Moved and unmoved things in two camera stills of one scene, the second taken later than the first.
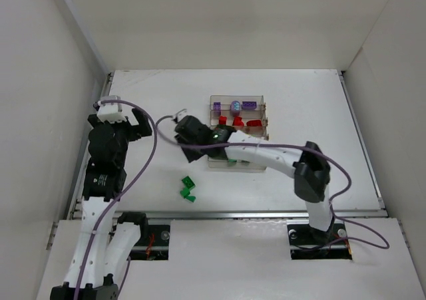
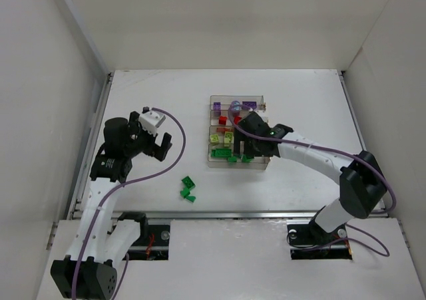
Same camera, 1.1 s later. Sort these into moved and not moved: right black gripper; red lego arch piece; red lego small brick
Moved: right black gripper
Not moved: red lego arch piece; red lego small brick
